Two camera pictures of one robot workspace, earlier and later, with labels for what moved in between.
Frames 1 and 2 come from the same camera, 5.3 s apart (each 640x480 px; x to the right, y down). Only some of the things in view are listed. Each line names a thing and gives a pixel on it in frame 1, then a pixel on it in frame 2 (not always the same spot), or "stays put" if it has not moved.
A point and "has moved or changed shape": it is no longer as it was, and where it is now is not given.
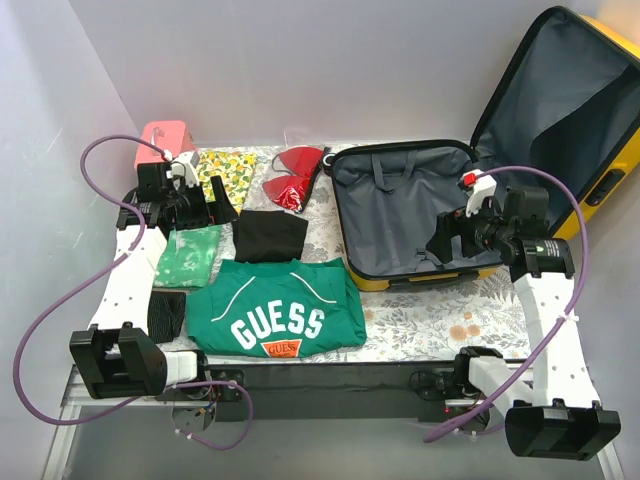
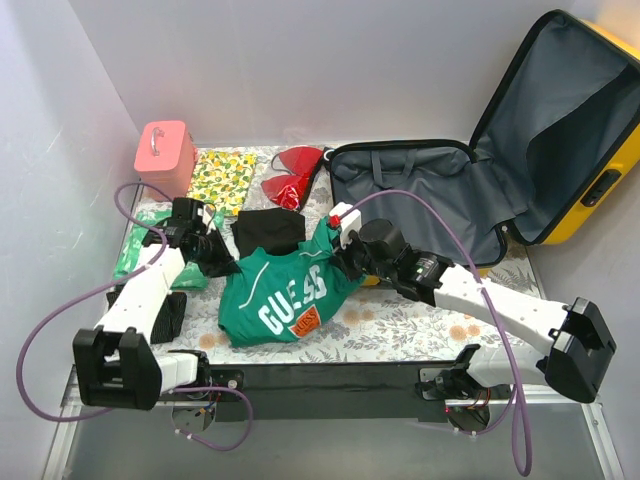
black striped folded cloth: (165, 314) stays put
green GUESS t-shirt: (276, 308) has moved or changed shape
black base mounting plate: (328, 392) stays put
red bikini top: (303, 163) stays put
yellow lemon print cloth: (235, 169) stays put
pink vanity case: (170, 136) stays put
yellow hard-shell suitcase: (558, 129) stays put
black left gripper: (198, 209) -> (208, 247)
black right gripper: (448, 232) -> (347, 255)
